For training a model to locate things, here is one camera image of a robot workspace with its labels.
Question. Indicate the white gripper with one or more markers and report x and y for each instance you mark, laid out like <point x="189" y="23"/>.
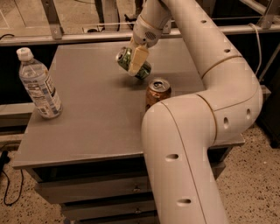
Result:
<point x="144" y="34"/>

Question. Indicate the green soda can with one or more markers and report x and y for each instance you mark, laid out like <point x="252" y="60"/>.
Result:
<point x="123" y="60"/>

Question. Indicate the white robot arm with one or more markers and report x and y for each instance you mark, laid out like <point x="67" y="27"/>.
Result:
<point x="177" y="132"/>

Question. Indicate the orange LaCroix can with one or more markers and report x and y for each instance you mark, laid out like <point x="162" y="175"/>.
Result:
<point x="158" y="89"/>

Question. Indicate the clear plastic water bottle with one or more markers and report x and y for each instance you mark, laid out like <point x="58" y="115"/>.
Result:
<point x="39" y="84"/>

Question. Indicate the grey drawer cabinet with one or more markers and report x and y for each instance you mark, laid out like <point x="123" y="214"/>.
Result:
<point x="99" y="132"/>

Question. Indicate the grey metal railing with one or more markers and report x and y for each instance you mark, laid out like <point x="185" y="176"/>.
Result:
<point x="101" y="37"/>

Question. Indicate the top cabinet drawer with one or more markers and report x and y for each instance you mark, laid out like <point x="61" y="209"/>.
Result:
<point x="92" y="188"/>

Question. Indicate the cabinet drawer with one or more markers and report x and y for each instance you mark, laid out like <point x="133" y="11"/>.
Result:
<point x="79" y="213"/>
<point x="142" y="218"/>
<point x="92" y="188"/>

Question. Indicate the middle cabinet drawer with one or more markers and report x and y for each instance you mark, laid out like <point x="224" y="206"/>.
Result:
<point x="79" y="213"/>

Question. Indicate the bottom cabinet drawer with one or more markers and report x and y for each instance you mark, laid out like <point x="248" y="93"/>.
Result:
<point x="142" y="218"/>

